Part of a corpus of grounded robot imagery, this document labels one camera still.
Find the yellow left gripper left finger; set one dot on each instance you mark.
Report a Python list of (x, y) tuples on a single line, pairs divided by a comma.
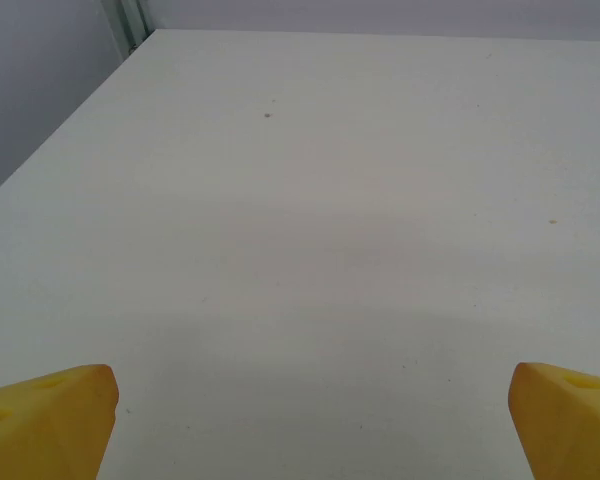
[(45, 430)]

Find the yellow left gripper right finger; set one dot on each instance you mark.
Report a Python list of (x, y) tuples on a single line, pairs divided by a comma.
[(570, 430)]

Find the aluminium frame post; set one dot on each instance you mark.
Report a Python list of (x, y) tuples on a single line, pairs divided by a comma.
[(126, 20)]

